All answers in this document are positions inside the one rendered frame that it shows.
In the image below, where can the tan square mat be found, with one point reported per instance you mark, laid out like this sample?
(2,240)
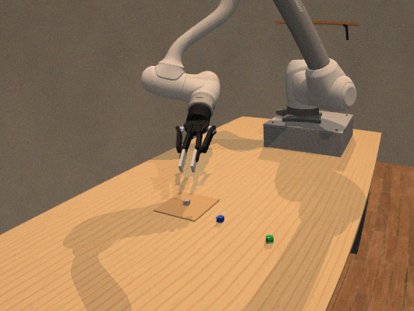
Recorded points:
(199,206)

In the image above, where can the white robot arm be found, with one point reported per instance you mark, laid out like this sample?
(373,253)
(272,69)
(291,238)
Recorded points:
(328,86)

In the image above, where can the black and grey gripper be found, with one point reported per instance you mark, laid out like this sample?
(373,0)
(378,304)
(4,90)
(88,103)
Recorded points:
(198,120)

